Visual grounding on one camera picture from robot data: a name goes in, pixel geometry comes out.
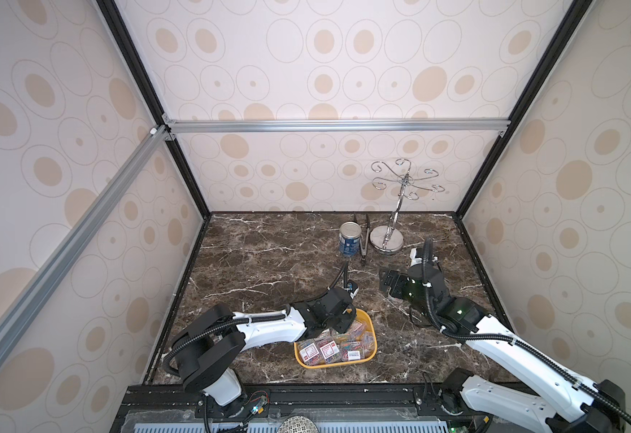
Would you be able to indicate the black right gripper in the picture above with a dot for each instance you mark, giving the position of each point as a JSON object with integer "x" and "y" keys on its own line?
{"x": 394, "y": 282}

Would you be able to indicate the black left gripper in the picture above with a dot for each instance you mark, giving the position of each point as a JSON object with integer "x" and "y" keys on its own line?
{"x": 348, "y": 323}

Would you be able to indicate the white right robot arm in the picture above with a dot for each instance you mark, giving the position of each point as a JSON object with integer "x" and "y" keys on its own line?
{"x": 561, "y": 400}

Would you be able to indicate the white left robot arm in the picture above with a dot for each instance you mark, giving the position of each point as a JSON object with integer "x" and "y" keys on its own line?
{"x": 201, "y": 355}

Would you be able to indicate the yellow plastic storage tray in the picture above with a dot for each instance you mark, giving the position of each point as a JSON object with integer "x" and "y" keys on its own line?
{"x": 355, "y": 346}

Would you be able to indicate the chrome hook stand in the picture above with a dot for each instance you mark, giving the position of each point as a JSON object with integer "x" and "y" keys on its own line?
{"x": 387, "y": 239}

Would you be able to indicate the blue labelled tin can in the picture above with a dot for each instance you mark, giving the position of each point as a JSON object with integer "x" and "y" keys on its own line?
{"x": 350, "y": 238}

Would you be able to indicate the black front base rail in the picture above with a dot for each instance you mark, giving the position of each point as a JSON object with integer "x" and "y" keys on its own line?
{"x": 331, "y": 408}

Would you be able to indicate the aluminium horizontal frame bar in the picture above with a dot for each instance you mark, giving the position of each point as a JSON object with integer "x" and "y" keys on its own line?
{"x": 341, "y": 125}

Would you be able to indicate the black corner frame post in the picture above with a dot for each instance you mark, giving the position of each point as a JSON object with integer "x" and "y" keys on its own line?
{"x": 556, "y": 48}

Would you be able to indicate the aluminium diagonal frame bar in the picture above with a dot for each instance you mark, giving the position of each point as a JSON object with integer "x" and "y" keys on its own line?
{"x": 16, "y": 321}

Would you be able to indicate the black left corner post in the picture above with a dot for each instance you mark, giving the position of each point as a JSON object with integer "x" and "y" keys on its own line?
{"x": 139, "y": 72}

